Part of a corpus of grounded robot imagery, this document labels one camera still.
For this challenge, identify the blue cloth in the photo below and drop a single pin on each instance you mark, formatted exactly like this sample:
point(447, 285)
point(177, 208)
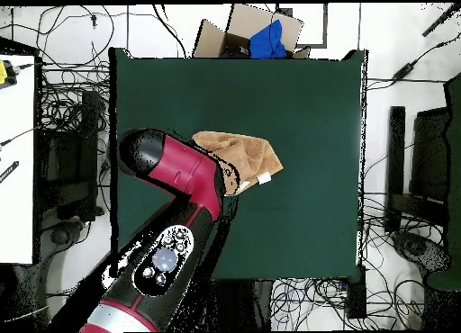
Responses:
point(268, 41)

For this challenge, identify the black power adapter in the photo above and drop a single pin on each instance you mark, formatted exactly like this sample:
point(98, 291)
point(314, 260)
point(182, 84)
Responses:
point(403, 71)

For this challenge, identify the yellow and black tool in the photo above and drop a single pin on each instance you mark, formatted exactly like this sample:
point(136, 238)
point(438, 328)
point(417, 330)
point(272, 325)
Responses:
point(3, 72)

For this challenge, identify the brown cardboard box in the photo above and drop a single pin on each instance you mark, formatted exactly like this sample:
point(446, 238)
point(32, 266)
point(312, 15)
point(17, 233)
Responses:
point(245, 23)

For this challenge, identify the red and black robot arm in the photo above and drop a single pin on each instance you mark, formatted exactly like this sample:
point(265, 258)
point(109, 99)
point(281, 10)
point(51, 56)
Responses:
point(183, 163)

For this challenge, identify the black computer tower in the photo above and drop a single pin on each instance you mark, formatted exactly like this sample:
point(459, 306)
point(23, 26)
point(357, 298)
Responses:
point(68, 156)

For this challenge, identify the black power strip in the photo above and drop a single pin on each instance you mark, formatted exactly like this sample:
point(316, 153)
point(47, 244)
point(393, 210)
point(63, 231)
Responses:
point(356, 297)

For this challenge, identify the black upright post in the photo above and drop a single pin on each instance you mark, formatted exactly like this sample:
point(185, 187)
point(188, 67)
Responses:
point(395, 160)

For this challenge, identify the white desk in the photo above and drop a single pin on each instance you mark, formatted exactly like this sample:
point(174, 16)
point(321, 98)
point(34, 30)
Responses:
point(16, 167)

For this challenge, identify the black round base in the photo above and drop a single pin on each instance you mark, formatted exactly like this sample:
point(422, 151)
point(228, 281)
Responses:
point(417, 248)

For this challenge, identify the tan terry towel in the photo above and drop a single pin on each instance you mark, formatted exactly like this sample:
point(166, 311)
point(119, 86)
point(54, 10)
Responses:
point(252, 156)

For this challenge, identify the black square frame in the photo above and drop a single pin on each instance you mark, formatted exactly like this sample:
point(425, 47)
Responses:
point(325, 27)

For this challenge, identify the dark green table cloth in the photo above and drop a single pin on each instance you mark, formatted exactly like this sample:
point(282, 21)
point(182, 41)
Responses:
point(288, 102)

